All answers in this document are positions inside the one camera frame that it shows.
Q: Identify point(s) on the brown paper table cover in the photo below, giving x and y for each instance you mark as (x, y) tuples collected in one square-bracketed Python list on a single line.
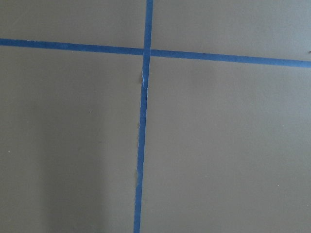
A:
[(155, 116)]

